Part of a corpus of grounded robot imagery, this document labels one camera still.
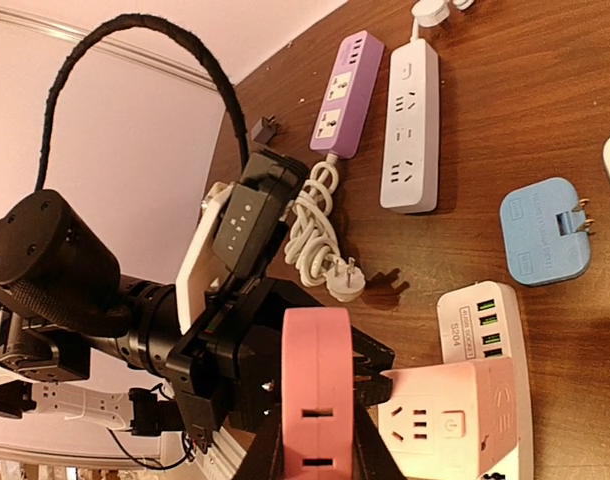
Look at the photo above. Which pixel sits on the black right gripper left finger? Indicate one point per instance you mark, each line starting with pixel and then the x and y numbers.
pixel 265 457

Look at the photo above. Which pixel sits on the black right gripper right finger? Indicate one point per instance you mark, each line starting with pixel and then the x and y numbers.
pixel 371 457

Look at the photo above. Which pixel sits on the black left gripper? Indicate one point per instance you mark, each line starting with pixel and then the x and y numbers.
pixel 227 365

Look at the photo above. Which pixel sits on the pink cube plug adapter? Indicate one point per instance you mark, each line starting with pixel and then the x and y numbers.
pixel 317 393

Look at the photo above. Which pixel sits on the light pink cube plug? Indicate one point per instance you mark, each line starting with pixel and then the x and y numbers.
pixel 450 421

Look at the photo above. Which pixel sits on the white power strip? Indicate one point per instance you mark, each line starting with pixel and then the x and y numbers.
pixel 483 321

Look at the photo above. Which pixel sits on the light blue power strip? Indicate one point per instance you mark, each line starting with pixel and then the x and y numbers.
pixel 410 172

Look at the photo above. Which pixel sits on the blue cube plug adapter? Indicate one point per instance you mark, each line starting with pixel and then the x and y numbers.
pixel 545 232

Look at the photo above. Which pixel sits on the purple power strip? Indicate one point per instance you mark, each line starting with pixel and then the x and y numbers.
pixel 342 115

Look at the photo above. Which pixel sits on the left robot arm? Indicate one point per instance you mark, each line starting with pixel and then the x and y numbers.
pixel 77 337

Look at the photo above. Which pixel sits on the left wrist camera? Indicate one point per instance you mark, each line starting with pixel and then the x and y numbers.
pixel 240 228

